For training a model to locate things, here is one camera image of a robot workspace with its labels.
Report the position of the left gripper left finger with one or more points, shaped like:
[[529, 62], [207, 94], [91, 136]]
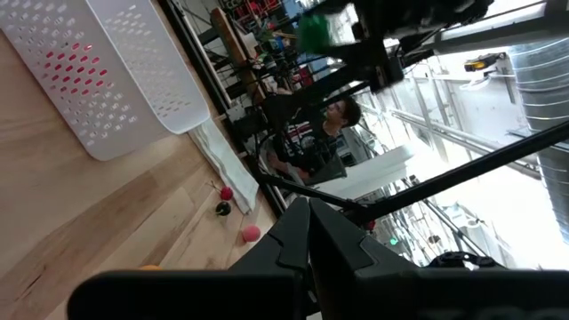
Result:
[[284, 240]]

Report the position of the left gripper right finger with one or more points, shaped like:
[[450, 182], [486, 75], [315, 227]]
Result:
[[333, 258]]

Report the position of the silver ceiling ventilation duct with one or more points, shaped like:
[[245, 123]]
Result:
[[547, 111]]

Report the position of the white perforated plastic basket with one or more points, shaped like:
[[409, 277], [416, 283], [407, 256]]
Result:
[[133, 66]]

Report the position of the wooden table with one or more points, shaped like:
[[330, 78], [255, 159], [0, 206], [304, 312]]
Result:
[[231, 44]]

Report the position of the red toy cherry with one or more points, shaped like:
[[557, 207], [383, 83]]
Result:
[[227, 194]]

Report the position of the black aluminium extrusion frame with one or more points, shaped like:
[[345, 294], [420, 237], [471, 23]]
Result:
[[467, 170]]

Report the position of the pink toy peach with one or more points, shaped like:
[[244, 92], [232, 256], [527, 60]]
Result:
[[251, 233]]

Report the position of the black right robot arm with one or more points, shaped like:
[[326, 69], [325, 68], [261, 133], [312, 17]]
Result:
[[435, 13]]

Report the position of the white desk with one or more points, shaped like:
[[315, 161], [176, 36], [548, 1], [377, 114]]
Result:
[[378, 173]]

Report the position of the yellow black ceiling device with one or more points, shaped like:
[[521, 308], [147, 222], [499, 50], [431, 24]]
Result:
[[480, 63]]

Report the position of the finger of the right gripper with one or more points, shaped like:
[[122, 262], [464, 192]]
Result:
[[333, 6], [349, 50]]

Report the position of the person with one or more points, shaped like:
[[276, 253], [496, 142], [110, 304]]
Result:
[[324, 142]]

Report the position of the white folded towel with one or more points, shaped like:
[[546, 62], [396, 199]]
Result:
[[226, 164]]

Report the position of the black toy cherry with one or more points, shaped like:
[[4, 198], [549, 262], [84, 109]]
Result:
[[223, 208]]

